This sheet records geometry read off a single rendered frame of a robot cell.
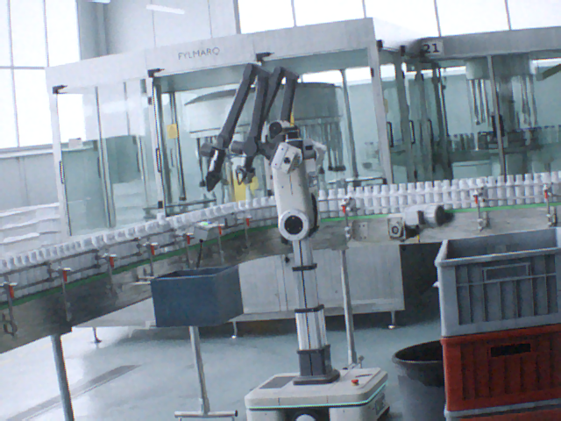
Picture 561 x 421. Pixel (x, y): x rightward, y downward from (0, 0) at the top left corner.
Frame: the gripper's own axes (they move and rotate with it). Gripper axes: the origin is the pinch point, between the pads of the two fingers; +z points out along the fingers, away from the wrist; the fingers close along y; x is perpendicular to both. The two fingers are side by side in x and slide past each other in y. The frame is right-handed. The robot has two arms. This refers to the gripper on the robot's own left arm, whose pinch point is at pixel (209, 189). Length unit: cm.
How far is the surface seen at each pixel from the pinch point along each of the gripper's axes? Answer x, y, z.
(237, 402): 36, -84, 132
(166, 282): 2, 72, 32
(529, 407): 141, 250, -11
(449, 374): 114, 248, -14
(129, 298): -15, 57, 49
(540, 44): 185, -472, -131
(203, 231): 0.9, -12.5, 23.9
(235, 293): 31, 54, 32
